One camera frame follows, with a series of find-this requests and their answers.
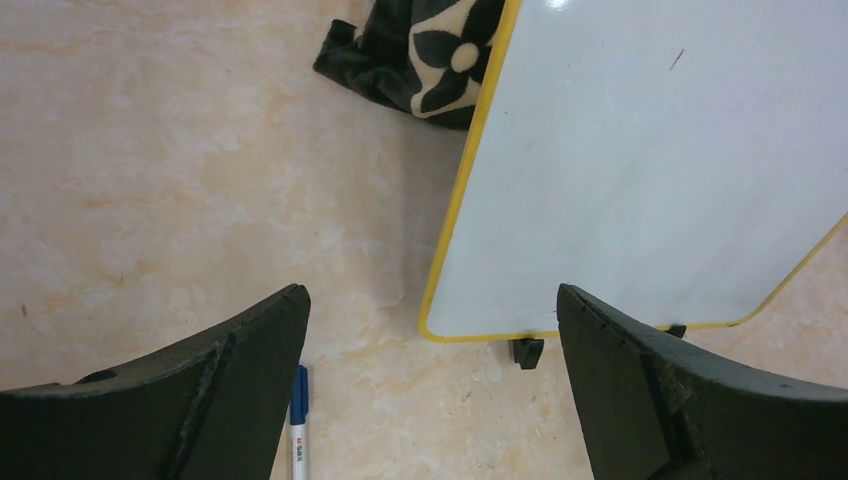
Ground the white marker pen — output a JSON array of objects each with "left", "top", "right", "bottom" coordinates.
[{"left": 287, "top": 364, "right": 311, "bottom": 480}]

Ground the black floral pillow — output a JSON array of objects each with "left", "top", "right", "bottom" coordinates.
[{"left": 313, "top": 0, "right": 505, "bottom": 130}]

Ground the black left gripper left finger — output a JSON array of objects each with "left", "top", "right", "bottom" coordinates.
[{"left": 1, "top": 284, "right": 311, "bottom": 479}]

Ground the black whiteboard foot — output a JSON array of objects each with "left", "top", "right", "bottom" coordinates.
[
  {"left": 665, "top": 325, "right": 687, "bottom": 339},
  {"left": 509, "top": 338, "right": 545, "bottom": 370}
]

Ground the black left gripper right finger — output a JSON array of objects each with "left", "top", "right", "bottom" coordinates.
[{"left": 557, "top": 284, "right": 847, "bottom": 479}]

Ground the black whiteboard foot right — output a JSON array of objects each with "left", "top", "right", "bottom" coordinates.
[{"left": 665, "top": 325, "right": 687, "bottom": 339}]

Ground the black whiteboard foot left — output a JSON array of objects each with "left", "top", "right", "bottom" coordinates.
[{"left": 509, "top": 338, "right": 545, "bottom": 370}]

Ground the blue marker cap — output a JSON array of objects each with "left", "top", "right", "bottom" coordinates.
[{"left": 289, "top": 365, "right": 309, "bottom": 426}]

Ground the white whiteboard yellow frame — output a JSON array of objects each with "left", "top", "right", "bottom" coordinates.
[{"left": 418, "top": 1, "right": 847, "bottom": 342}]

